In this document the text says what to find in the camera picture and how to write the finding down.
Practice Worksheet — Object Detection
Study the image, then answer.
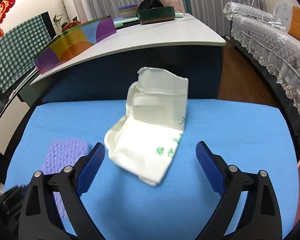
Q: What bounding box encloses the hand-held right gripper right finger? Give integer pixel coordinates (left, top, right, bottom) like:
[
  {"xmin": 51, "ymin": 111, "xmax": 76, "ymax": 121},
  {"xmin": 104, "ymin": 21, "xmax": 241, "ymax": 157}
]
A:
[{"xmin": 195, "ymin": 141, "xmax": 283, "ymax": 240}]

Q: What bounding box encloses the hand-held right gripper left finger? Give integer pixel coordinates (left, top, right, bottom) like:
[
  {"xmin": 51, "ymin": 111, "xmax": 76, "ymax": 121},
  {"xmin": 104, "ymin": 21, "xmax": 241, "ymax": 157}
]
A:
[{"xmin": 18, "ymin": 142, "xmax": 106, "ymax": 240}]

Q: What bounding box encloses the white paper packaging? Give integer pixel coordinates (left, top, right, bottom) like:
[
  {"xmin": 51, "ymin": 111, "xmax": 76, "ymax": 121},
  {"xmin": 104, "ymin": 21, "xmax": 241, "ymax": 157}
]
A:
[{"xmin": 104, "ymin": 67, "xmax": 189, "ymax": 187}]

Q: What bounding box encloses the purple foam net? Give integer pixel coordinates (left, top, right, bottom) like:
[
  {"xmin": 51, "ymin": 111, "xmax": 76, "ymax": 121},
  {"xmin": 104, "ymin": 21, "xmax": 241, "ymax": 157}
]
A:
[{"xmin": 41, "ymin": 139, "xmax": 89, "ymax": 220}]

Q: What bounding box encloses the blue tablecloth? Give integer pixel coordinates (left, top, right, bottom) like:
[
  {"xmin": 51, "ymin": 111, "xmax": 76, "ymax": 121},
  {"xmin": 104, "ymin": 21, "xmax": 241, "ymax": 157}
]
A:
[{"xmin": 5, "ymin": 98, "xmax": 299, "ymax": 240}]

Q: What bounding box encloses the multicoloured box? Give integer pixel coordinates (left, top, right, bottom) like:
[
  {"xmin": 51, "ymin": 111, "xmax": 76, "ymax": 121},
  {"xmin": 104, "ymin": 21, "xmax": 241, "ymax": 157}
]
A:
[{"xmin": 34, "ymin": 17, "xmax": 117, "ymax": 75}]

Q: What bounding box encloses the sofa with grey quilted cover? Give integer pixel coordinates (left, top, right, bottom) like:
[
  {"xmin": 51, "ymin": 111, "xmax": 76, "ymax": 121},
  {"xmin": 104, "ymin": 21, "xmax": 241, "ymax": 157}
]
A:
[{"xmin": 222, "ymin": 1, "xmax": 300, "ymax": 143}]

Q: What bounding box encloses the white table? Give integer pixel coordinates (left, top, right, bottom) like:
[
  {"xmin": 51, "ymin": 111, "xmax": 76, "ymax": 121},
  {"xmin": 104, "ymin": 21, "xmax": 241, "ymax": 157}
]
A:
[{"xmin": 30, "ymin": 12, "xmax": 227, "ymax": 100}]

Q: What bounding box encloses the green chequered cloth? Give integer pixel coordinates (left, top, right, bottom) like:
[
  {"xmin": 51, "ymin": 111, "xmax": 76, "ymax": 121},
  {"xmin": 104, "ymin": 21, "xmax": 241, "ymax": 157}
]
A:
[{"xmin": 0, "ymin": 14, "xmax": 53, "ymax": 94}]

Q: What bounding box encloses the orange ornament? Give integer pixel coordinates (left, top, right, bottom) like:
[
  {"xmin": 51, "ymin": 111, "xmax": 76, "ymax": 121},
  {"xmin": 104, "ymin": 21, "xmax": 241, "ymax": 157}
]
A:
[{"xmin": 62, "ymin": 17, "xmax": 81, "ymax": 32}]

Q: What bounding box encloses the green houseplant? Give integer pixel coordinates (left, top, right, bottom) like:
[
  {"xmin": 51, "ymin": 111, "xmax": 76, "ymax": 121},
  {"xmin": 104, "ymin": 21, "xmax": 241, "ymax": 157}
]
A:
[{"xmin": 51, "ymin": 14, "xmax": 65, "ymax": 33}]

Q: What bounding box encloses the dark green box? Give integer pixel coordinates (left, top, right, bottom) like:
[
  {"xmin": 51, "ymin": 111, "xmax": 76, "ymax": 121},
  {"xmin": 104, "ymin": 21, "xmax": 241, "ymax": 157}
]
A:
[{"xmin": 137, "ymin": 6, "xmax": 176, "ymax": 25}]

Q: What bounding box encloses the stack of coloured plastic bowls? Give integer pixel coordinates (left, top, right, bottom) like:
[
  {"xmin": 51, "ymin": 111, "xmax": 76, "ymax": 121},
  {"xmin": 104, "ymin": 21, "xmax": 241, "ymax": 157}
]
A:
[{"xmin": 119, "ymin": 4, "xmax": 138, "ymax": 18}]

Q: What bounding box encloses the black round object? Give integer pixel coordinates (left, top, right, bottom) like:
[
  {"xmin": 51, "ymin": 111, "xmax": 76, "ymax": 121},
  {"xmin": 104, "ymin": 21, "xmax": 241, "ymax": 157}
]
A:
[{"xmin": 137, "ymin": 0, "xmax": 165, "ymax": 12}]

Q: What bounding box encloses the white cable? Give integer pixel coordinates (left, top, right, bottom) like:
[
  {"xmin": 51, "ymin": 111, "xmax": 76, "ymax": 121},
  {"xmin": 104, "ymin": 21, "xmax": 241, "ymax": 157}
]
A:
[{"xmin": 261, "ymin": 14, "xmax": 289, "ymax": 30}]

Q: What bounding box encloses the red wall decoration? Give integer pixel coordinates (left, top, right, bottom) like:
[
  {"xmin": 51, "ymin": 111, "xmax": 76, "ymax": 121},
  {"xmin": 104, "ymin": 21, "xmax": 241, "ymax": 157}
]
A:
[{"xmin": 0, "ymin": 0, "xmax": 15, "ymax": 39}]

